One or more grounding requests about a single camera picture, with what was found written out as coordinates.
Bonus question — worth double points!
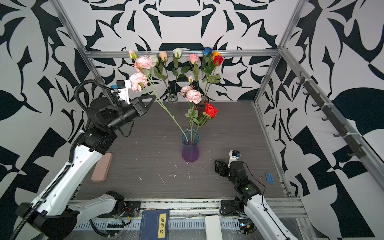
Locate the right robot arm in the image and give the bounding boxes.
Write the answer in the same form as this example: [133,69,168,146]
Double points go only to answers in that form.
[215,161,297,240]

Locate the orange rose stem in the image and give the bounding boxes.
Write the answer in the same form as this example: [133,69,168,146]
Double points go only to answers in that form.
[213,51,221,59]

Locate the peach rose stem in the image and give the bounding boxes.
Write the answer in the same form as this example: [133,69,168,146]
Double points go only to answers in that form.
[159,51,172,98]

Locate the small red carnation stem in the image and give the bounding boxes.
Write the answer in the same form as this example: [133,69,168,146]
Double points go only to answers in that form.
[190,103,218,143]

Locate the blue book yellow label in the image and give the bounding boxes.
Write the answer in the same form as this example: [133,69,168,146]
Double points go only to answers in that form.
[139,210,170,240]

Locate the blue purple glass vase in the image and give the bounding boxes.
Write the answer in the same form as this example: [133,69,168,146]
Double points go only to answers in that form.
[181,129,201,163]

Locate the pink rectangular block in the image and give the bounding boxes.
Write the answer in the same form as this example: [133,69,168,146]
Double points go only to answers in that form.
[91,153,113,182]

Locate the small blue object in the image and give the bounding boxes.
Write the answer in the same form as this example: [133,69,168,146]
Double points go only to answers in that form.
[265,172,274,184]

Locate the white rectangular device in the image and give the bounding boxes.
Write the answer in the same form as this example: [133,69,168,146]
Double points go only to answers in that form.
[205,215,223,240]

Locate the clear glass vase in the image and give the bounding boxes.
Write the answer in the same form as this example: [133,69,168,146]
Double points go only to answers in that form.
[167,94,178,104]

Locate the black corrugated cable hose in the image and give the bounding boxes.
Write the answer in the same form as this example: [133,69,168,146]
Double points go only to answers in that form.
[8,79,136,240]

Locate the pink rose stem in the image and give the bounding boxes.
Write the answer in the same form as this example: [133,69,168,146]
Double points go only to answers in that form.
[189,54,201,92]

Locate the blue rose stem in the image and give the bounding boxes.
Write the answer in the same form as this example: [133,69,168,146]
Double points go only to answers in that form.
[201,47,213,96]

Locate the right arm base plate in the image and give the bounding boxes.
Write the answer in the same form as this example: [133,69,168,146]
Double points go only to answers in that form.
[219,198,244,216]

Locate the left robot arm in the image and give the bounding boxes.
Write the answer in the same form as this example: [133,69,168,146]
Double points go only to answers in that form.
[10,95,156,240]

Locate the large red rose stem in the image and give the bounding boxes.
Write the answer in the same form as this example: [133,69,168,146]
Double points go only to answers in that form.
[206,56,224,97]

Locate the black wall hook rail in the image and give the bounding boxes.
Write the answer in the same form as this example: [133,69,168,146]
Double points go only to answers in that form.
[295,71,384,187]

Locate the dark purple glass vase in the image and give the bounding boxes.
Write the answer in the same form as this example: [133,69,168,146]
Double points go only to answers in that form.
[197,96,209,119]

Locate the pink peony flower stem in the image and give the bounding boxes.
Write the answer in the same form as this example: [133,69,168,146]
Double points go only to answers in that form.
[129,50,188,140]

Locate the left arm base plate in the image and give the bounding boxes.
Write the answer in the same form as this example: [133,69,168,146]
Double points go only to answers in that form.
[115,201,142,218]

